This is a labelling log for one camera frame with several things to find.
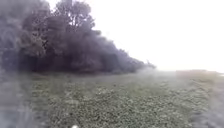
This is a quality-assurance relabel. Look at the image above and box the green grass field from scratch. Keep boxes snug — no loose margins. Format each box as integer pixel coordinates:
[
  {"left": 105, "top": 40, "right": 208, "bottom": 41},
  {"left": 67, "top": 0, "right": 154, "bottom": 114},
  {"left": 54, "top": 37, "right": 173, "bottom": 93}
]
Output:
[{"left": 0, "top": 69, "right": 224, "bottom": 128}]

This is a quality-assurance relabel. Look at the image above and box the row of dark trees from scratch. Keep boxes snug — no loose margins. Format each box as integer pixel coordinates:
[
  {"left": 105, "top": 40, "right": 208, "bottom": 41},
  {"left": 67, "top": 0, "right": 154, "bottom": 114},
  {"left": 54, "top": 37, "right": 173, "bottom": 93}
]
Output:
[{"left": 0, "top": 0, "right": 157, "bottom": 75}]

